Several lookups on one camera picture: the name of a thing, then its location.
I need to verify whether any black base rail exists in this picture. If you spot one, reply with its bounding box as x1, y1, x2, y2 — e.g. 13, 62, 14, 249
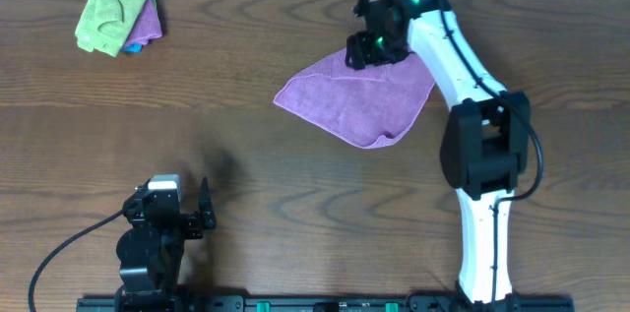
76, 295, 575, 312

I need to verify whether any blue folded cloth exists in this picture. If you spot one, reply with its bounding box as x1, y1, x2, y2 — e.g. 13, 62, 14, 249
121, 0, 156, 54

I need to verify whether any purple folded cloth in stack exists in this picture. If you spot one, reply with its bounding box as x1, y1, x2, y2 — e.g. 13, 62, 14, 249
119, 0, 162, 52

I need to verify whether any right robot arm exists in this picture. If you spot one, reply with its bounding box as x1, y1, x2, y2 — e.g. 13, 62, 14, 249
346, 0, 532, 310

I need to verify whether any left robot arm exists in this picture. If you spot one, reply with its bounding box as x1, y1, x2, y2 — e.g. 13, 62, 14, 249
114, 174, 217, 312

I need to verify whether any green folded cloth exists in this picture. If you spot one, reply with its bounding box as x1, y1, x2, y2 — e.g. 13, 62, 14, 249
75, 0, 147, 57

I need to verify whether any purple microfiber cloth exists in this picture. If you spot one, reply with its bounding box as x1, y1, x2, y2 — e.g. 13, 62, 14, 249
274, 49, 435, 150

